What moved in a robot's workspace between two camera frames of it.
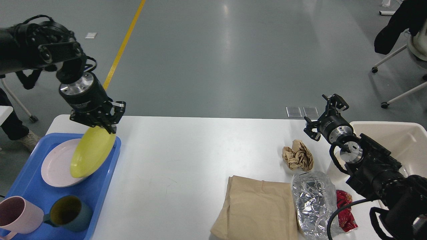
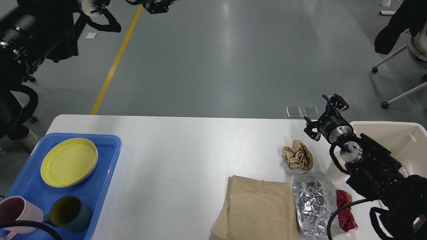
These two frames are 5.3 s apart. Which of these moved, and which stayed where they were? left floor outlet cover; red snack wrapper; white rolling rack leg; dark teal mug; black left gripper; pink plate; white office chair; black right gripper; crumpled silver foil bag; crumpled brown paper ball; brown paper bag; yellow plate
Moved: pink plate; white rolling rack leg; black left gripper; yellow plate
Stayed: black right gripper; dark teal mug; red snack wrapper; crumpled silver foil bag; white office chair; crumpled brown paper ball; left floor outlet cover; brown paper bag
